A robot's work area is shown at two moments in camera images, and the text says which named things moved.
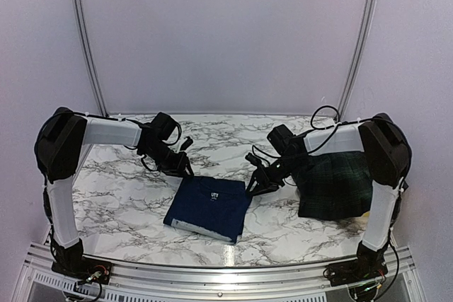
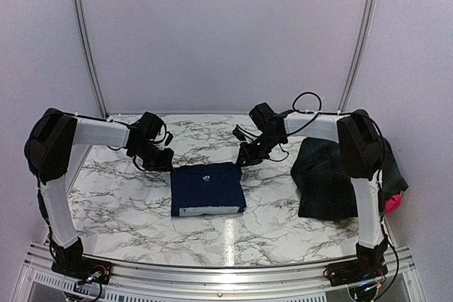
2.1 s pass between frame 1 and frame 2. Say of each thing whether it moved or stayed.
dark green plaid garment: stayed
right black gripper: moved
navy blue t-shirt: moved
